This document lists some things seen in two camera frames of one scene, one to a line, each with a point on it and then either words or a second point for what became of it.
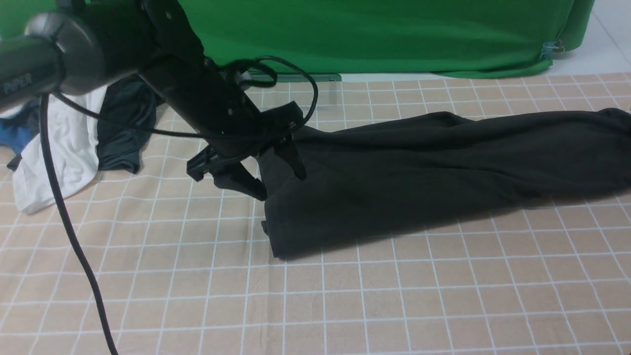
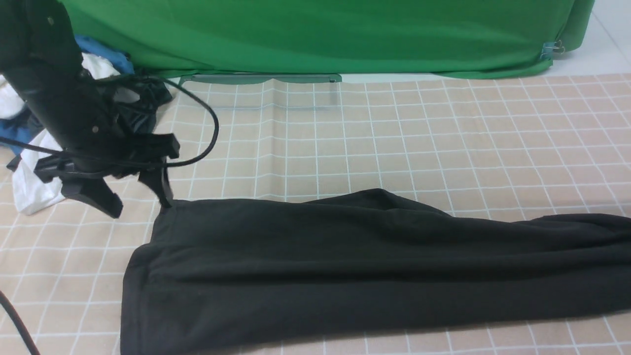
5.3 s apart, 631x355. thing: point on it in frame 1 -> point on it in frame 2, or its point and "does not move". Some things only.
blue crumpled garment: [17, 130] does not move
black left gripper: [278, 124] -> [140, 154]
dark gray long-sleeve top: [364, 179] -> [233, 276]
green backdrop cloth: [433, 37] does not move
